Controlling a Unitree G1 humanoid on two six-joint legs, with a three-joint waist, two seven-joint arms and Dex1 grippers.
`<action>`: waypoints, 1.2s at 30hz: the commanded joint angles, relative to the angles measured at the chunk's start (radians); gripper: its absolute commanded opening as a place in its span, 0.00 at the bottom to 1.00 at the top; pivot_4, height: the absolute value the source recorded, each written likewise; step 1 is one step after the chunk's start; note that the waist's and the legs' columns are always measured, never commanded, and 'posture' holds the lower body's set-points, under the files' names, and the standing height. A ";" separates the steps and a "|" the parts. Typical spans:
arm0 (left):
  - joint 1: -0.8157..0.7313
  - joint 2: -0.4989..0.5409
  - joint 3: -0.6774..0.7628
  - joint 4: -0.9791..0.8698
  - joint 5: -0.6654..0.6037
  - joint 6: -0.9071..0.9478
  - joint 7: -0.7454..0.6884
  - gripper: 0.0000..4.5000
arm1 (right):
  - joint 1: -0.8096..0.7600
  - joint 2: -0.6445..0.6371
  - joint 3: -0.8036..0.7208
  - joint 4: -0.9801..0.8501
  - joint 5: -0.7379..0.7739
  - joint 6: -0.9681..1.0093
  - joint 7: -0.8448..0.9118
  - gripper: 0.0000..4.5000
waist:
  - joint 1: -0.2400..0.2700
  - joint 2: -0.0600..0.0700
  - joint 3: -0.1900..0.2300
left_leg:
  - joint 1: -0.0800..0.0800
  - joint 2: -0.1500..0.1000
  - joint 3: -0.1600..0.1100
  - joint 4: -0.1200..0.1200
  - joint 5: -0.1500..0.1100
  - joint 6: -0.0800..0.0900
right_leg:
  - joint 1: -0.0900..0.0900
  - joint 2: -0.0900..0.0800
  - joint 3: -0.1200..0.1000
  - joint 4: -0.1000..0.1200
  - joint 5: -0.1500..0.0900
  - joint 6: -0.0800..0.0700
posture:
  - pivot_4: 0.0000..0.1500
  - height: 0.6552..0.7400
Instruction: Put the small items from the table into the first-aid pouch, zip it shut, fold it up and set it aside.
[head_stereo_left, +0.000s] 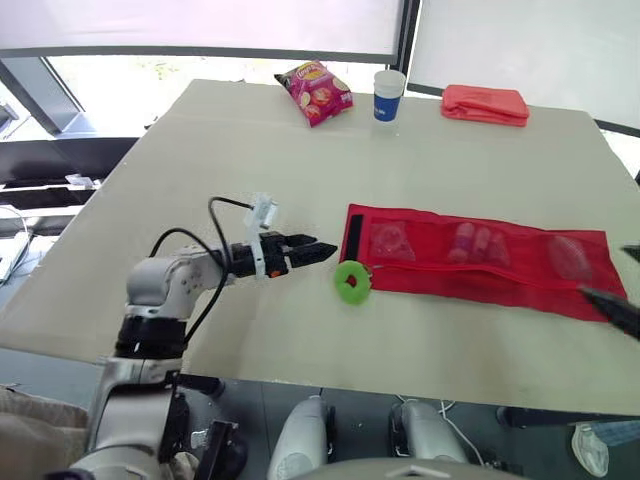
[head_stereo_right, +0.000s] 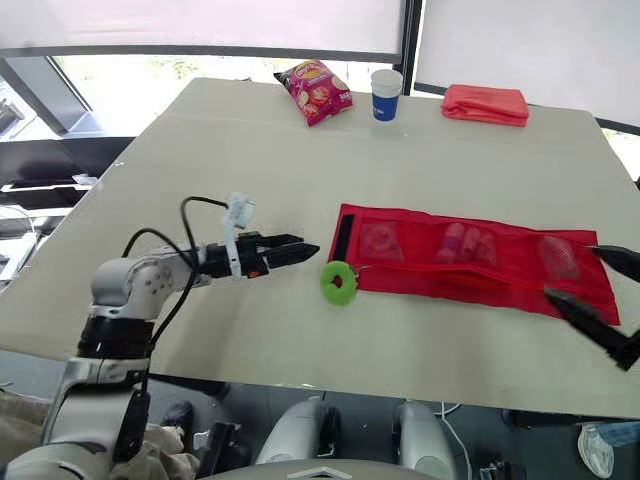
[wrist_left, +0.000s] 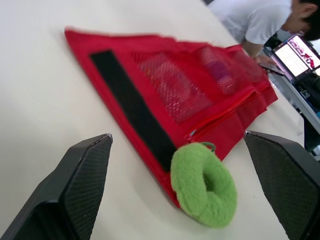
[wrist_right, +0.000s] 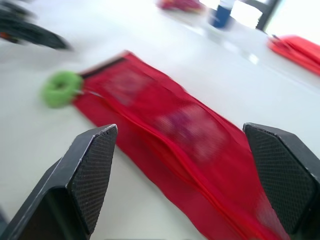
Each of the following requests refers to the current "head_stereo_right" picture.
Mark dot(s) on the round clear pink pack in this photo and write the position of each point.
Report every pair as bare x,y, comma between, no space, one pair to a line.
381,241

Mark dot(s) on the blue and white paper cup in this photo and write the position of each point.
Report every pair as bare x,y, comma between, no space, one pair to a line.
386,97

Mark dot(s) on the magenta snack pack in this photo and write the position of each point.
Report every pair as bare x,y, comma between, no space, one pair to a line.
315,92

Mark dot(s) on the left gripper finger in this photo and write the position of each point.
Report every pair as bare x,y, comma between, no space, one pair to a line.
282,240
292,254

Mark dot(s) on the robot body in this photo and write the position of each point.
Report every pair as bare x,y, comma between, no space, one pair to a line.
425,440

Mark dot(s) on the oval pink mesh pack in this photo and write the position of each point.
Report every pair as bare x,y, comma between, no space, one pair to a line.
559,257

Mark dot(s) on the small pink bottle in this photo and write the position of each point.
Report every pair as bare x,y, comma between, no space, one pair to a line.
451,242

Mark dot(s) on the small pink white pack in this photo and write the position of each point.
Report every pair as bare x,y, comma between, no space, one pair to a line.
477,247

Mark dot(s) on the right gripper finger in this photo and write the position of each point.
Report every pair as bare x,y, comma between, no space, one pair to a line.
595,322
622,259

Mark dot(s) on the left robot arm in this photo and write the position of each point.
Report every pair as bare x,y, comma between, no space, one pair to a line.
125,290

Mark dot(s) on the red mesh pouch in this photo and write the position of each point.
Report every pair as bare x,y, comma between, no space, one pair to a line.
425,280

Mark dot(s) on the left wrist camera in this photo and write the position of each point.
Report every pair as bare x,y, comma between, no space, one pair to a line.
240,206

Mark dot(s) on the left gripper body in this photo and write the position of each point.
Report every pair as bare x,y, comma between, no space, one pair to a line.
250,257

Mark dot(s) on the folded red cloth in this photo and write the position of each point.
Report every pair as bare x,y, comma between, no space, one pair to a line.
485,104

